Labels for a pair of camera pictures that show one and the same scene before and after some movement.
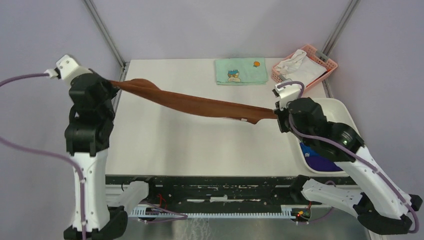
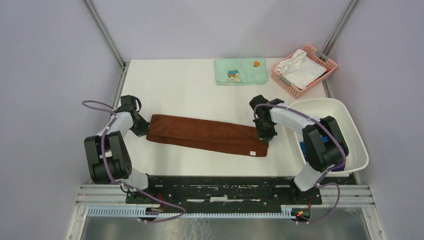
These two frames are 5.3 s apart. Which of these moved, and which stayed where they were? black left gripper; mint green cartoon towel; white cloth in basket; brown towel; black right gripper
Moved: black right gripper; brown towel; black left gripper
Stayed: white cloth in basket; mint green cartoon towel
